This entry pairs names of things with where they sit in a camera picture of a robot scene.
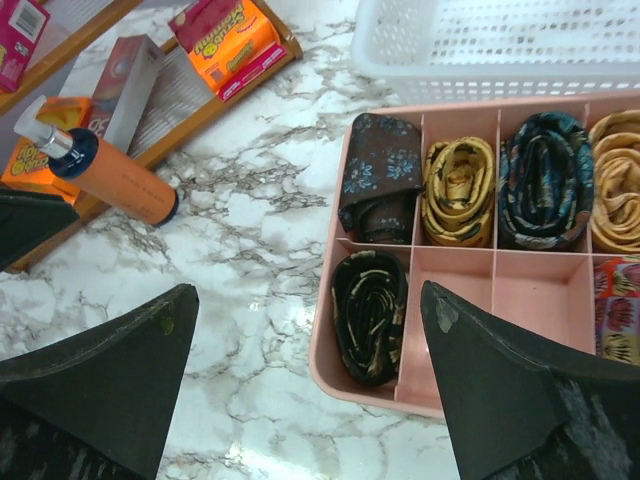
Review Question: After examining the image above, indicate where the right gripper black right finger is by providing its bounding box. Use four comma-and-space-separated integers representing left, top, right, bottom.
420, 281, 639, 479

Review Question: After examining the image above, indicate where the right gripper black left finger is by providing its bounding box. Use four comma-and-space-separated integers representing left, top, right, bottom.
1, 284, 199, 479

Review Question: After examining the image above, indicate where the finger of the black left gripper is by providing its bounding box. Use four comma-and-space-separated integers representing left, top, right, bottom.
1, 188, 80, 273

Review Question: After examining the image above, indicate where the black gold floral tie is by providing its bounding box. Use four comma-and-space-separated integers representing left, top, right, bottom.
331, 250, 408, 387

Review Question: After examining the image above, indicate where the orange box bottom shelf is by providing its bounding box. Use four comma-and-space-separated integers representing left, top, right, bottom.
0, 95, 94, 206

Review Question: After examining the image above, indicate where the orange pump bottle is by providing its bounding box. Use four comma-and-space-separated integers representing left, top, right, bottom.
14, 96, 179, 226

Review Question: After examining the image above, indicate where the colourful patterned rolled tie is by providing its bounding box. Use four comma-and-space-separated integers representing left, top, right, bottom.
594, 255, 639, 366

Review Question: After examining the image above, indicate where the pink orange sponge box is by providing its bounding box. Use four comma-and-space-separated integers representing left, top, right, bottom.
1, 0, 50, 92

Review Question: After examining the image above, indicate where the pink divided organizer box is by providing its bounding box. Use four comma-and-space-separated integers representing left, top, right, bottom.
309, 90, 639, 417

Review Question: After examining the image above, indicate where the yellow rolled tie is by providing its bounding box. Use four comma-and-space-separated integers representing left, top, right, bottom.
421, 136, 496, 248
589, 110, 639, 254

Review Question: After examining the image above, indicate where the dark blue rolled tie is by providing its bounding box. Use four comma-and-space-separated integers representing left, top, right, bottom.
497, 111, 594, 251

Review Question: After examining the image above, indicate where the orange pink box right shelf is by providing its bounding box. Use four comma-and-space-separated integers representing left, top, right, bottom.
169, 0, 286, 102

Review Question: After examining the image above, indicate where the brown blue rolled tie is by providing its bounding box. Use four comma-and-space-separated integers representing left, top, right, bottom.
338, 113, 422, 245

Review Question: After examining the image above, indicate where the white perforated plastic basket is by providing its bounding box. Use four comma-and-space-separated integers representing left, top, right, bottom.
351, 0, 639, 105

